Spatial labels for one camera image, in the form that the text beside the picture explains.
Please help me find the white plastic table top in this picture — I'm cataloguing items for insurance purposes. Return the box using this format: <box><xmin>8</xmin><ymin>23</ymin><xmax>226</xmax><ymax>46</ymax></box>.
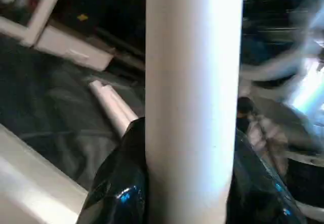
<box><xmin>0</xmin><ymin>124</ymin><xmax>91</xmax><ymax>224</ymax></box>

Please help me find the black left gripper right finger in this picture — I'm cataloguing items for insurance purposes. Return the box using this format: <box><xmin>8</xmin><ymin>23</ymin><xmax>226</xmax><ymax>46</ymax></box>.
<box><xmin>225</xmin><ymin>128</ymin><xmax>310</xmax><ymax>224</ymax></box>

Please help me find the white drawer unit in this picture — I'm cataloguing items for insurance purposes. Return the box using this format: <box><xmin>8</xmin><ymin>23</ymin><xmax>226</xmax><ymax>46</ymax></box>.
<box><xmin>34</xmin><ymin>24</ymin><xmax>115</xmax><ymax>72</ymax></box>

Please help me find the white plastic table leg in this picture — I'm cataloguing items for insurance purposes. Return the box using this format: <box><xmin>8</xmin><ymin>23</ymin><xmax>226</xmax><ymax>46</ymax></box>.
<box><xmin>101</xmin><ymin>85</ymin><xmax>139</xmax><ymax>124</ymax></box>
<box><xmin>89</xmin><ymin>80</ymin><xmax>131</xmax><ymax>138</ymax></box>
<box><xmin>145</xmin><ymin>0</ymin><xmax>245</xmax><ymax>224</ymax></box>

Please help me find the white glass door cabinet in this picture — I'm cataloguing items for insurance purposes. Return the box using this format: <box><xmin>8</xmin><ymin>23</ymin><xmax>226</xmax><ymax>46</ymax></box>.
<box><xmin>0</xmin><ymin>0</ymin><xmax>69</xmax><ymax>48</ymax></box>

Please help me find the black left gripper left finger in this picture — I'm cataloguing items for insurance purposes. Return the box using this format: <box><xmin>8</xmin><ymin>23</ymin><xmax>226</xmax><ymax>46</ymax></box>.
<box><xmin>75</xmin><ymin>117</ymin><xmax>149</xmax><ymax>224</ymax></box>

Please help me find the black mat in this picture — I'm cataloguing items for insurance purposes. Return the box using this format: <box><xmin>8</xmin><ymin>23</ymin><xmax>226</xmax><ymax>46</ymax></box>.
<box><xmin>0</xmin><ymin>34</ymin><xmax>147</xmax><ymax>192</ymax></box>

